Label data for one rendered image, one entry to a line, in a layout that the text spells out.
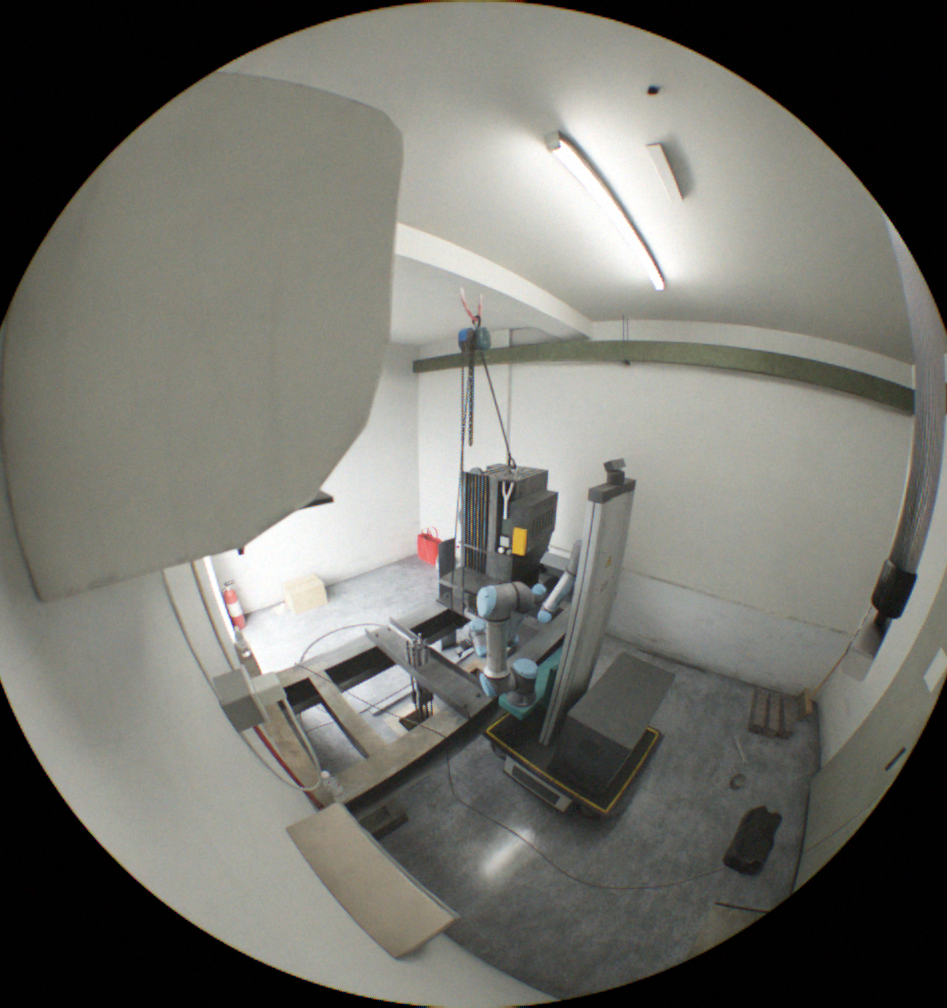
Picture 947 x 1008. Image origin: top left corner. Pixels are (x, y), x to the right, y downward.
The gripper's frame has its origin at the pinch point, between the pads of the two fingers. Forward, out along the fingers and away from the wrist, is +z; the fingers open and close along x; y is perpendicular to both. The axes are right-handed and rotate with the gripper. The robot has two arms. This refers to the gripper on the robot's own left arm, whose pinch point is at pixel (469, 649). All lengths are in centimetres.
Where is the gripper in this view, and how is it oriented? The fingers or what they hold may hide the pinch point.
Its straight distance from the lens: 192.4
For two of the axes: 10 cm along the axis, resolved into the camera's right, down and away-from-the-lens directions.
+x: -8.1, 2.7, -5.2
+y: -5.6, -5.9, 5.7
